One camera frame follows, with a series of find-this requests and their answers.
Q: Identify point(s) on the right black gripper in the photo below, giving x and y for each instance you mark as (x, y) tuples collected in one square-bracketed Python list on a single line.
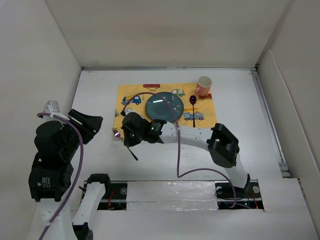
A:
[(128, 141)]

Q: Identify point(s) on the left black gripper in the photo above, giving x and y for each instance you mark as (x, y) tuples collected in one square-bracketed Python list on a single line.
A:
[(90, 123)]

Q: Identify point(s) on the iridescent metal fork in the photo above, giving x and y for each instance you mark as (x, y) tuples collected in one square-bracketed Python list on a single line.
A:
[(118, 135)]

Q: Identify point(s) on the dark teal ceramic plate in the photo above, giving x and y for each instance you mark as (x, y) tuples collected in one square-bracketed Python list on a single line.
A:
[(164, 106)]

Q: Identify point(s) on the iridescent purple metal spoon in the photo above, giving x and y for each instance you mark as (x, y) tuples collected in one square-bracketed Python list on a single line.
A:
[(193, 100)]

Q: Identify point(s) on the yellow vehicle-print cloth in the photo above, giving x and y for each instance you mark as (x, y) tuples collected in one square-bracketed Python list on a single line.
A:
[(133, 98)]

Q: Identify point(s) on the pink ceramic mug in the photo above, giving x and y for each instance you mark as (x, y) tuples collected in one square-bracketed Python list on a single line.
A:
[(203, 86)]

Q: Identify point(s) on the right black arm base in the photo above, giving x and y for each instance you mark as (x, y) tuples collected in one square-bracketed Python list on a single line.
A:
[(243, 199)]

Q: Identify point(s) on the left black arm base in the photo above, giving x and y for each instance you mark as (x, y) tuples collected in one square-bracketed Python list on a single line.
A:
[(115, 199)]

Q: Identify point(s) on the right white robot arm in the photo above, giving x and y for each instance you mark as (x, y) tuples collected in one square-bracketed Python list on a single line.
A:
[(221, 144)]

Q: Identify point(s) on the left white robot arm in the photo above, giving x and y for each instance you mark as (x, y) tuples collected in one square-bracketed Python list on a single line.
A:
[(56, 169)]

